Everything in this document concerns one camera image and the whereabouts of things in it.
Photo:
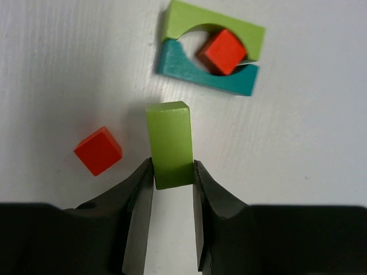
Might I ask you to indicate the red cube front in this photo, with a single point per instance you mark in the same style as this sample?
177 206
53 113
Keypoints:
99 151

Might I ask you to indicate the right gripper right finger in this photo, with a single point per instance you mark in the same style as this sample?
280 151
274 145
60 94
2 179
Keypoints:
233 237

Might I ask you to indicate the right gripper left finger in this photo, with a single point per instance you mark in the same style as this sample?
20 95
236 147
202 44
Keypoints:
106 235

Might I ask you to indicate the green arch block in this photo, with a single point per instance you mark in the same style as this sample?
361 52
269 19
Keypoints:
181 17

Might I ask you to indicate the red cube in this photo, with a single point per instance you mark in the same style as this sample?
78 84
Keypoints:
222 53
99 151

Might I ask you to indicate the green rectangular block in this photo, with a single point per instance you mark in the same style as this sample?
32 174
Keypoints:
170 135

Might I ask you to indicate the teal arch block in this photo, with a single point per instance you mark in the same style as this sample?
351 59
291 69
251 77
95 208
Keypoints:
174 63

